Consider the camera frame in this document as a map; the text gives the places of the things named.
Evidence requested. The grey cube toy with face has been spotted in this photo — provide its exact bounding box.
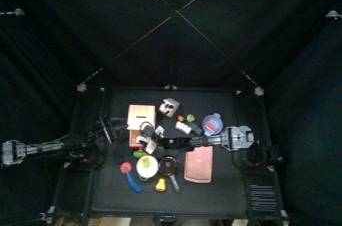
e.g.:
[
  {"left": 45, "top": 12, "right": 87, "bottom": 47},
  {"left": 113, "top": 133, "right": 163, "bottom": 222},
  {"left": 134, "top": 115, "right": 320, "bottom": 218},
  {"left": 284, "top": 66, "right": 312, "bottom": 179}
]
[{"left": 158, "top": 97, "right": 182, "bottom": 118}]

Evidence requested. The wooden cutting board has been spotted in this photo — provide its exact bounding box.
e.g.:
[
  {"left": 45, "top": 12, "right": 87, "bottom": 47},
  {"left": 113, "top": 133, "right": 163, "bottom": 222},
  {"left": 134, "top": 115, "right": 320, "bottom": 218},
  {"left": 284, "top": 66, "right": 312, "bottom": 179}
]
[{"left": 127, "top": 104, "right": 158, "bottom": 132}]

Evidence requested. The black frying pan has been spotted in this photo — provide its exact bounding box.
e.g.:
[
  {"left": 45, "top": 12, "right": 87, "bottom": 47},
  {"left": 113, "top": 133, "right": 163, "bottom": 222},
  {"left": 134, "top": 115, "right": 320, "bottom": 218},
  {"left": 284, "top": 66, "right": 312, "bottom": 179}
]
[{"left": 158, "top": 155, "right": 183, "bottom": 193}]

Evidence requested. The white bowl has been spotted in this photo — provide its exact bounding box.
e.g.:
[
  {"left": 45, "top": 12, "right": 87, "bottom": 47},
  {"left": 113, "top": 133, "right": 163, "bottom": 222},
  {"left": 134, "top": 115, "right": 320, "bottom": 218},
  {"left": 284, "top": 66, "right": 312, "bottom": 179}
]
[{"left": 135, "top": 154, "right": 161, "bottom": 182}]

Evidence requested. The pink tray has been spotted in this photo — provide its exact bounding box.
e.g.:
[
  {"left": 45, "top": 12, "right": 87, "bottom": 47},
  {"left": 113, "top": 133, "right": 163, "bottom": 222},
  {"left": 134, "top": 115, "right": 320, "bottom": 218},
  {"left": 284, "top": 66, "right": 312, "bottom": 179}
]
[{"left": 183, "top": 145, "right": 216, "bottom": 184}]

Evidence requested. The dark green toy block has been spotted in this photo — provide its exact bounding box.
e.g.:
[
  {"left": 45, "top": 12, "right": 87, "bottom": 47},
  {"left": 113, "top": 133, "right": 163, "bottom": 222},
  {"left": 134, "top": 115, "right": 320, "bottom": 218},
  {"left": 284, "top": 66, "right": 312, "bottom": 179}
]
[{"left": 186, "top": 121, "right": 205, "bottom": 136}]

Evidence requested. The white toy block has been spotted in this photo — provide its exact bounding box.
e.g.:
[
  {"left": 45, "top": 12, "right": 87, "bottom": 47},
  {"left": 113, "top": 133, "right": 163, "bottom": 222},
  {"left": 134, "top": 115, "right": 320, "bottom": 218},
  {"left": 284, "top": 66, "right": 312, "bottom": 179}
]
[{"left": 174, "top": 121, "right": 194, "bottom": 135}]

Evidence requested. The thin diagonal cord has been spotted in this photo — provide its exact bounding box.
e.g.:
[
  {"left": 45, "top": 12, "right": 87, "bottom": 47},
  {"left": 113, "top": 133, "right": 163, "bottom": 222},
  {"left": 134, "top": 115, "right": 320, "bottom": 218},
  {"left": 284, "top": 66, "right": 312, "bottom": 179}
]
[
  {"left": 123, "top": 0, "right": 261, "bottom": 88},
  {"left": 82, "top": 0, "right": 238, "bottom": 85}
]

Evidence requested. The yellow toy pear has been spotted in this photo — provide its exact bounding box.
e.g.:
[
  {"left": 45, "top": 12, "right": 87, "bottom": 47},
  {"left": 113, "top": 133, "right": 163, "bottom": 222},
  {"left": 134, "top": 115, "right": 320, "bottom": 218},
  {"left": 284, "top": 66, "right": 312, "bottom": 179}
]
[{"left": 154, "top": 177, "right": 169, "bottom": 193}]

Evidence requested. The black table-edge camera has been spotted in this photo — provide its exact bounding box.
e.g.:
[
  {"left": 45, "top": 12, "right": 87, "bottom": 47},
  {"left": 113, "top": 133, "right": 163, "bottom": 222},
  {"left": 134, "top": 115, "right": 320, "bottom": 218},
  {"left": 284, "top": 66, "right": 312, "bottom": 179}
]
[{"left": 154, "top": 214, "right": 181, "bottom": 225}]

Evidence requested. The green toy pepper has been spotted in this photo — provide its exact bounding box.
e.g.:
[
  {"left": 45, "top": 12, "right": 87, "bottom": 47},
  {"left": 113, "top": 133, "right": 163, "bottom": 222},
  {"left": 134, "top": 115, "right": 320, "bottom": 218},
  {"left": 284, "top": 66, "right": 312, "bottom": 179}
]
[{"left": 131, "top": 149, "right": 146, "bottom": 160}]

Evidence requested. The red toy piece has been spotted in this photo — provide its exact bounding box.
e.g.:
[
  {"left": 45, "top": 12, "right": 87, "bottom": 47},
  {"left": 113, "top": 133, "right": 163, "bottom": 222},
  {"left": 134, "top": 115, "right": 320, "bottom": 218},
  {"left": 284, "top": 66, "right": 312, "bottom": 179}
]
[{"left": 205, "top": 121, "right": 221, "bottom": 131}]

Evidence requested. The wooden drawer with red front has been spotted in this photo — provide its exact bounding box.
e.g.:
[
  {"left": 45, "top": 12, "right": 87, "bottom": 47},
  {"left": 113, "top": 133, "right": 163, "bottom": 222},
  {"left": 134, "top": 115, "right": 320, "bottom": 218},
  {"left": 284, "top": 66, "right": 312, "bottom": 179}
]
[{"left": 129, "top": 129, "right": 150, "bottom": 148}]

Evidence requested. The green toy leaf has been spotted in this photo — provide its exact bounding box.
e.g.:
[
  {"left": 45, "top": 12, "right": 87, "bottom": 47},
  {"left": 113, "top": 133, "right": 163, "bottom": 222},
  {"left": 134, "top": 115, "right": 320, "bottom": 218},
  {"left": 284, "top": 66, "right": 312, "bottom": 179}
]
[{"left": 139, "top": 157, "right": 154, "bottom": 168}]

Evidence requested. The blue bowl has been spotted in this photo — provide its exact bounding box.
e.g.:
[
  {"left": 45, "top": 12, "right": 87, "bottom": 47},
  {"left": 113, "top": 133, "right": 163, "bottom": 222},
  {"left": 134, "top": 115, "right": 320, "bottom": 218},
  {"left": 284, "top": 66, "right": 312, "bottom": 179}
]
[{"left": 201, "top": 112, "right": 226, "bottom": 137}]

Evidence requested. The blue spatula with red head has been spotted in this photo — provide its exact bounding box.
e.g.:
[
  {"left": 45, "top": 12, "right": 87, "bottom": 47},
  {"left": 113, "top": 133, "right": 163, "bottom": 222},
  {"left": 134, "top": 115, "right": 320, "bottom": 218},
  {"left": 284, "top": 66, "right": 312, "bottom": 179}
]
[{"left": 119, "top": 161, "right": 145, "bottom": 194}]

